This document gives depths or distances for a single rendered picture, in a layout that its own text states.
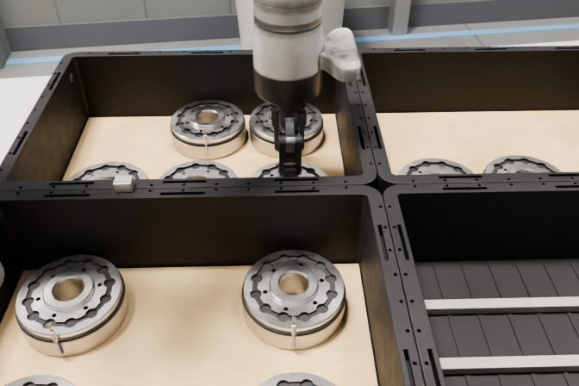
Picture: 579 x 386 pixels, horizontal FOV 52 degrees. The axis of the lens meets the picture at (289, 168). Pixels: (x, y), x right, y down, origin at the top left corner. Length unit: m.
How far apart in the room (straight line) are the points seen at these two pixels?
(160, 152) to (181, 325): 0.29
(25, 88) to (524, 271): 1.00
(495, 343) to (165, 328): 0.32
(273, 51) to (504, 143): 0.40
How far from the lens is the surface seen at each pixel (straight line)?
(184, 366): 0.59
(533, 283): 0.69
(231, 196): 0.59
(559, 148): 0.90
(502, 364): 0.60
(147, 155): 0.83
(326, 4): 2.41
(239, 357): 0.59
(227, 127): 0.81
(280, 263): 0.62
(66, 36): 3.06
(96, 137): 0.88
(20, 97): 1.29
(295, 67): 0.61
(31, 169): 0.74
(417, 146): 0.84
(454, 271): 0.68
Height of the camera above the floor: 1.32
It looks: 39 degrees down
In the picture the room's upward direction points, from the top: straight up
